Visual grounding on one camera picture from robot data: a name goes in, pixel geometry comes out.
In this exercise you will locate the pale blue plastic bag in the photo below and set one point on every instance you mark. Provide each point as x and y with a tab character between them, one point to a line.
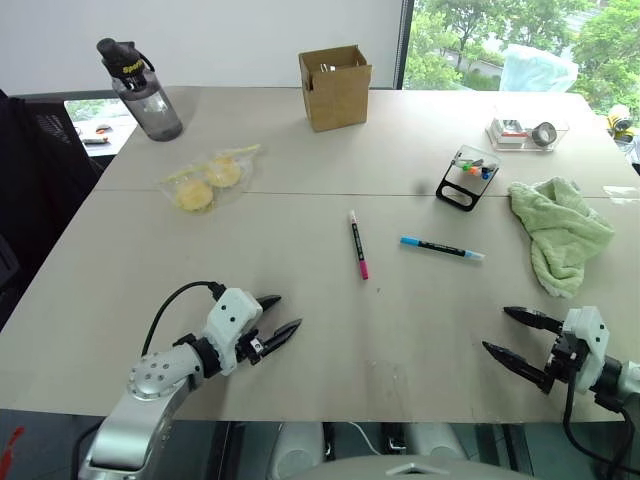
537	70

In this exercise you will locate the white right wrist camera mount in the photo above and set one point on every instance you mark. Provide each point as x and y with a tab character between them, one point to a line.
592	345

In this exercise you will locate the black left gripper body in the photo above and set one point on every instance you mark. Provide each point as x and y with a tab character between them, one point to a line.
250	346

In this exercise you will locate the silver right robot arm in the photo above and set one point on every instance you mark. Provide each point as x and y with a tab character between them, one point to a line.
622	382

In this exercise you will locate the grey tape roll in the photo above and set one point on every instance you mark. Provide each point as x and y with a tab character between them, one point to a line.
545	133

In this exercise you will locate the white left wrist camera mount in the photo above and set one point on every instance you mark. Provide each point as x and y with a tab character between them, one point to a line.
230	315

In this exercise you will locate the white red small box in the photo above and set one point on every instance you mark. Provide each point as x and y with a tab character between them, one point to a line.
510	132

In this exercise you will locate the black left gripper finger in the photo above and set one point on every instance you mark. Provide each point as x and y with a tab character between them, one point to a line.
270	302
282	334

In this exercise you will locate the clear plastic tray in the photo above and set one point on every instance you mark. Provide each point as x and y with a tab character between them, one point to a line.
525	144

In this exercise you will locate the yellow black object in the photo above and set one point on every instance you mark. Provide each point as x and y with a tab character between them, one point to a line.
621	124

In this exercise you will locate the open brown cardboard box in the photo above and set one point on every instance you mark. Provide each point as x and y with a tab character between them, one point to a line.
340	97

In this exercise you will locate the clear plastic snack bag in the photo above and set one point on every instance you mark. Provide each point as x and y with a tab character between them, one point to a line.
220	190

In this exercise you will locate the green towel cloth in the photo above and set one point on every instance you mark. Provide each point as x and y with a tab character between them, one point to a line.
560	230

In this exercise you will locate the grey sport water bottle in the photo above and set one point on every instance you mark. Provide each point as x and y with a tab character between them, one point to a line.
150	107

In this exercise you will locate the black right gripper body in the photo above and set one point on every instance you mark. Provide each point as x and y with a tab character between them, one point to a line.
567	357

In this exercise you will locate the dark window frame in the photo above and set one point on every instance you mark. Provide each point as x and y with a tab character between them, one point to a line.
404	42

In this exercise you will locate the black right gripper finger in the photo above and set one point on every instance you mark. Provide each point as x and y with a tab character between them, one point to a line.
535	318
520	365

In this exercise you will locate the round yellow cookie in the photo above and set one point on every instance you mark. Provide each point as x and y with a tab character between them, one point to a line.
193	196
223	172

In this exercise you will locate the grey robot torso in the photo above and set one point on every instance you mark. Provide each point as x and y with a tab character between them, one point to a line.
400	460

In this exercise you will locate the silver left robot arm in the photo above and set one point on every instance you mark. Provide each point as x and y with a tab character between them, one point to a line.
145	400

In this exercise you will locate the black marker holder box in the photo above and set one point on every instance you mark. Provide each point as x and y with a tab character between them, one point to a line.
462	192

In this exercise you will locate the pink marker pen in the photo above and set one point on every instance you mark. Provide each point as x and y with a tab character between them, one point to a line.
359	245

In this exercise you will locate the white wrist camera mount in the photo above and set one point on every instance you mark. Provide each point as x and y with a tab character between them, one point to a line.
230	315
592	345

